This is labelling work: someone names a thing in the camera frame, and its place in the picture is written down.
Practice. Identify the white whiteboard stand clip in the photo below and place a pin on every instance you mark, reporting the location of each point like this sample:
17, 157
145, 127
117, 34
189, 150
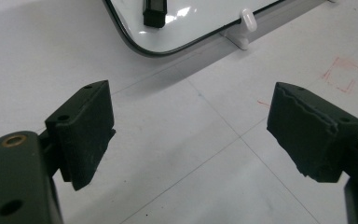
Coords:
246, 28

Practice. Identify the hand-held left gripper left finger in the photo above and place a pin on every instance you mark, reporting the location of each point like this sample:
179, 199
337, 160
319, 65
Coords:
84, 137

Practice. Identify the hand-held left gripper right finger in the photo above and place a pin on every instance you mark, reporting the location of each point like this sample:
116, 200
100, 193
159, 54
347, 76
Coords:
307, 140

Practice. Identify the white whiteboard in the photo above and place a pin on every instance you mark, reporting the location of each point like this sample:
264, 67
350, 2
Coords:
199, 21

